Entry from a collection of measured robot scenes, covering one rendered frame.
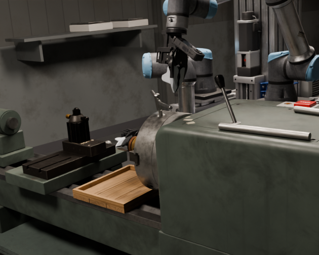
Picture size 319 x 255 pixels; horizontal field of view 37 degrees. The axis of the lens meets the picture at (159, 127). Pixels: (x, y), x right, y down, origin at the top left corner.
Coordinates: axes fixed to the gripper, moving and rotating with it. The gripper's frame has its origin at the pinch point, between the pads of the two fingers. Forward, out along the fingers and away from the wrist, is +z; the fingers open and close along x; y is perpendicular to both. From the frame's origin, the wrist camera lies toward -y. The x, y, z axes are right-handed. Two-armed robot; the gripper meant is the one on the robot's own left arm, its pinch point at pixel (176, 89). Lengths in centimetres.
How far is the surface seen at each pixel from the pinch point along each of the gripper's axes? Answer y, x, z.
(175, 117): 6.8, -9.6, 10.2
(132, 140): 30.7, -13.7, 22.0
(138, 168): 15.9, -2.0, 30.3
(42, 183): 67, 2, 45
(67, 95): 351, -246, 15
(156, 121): 13.1, -6.3, 12.3
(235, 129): -27.6, 5.8, 10.6
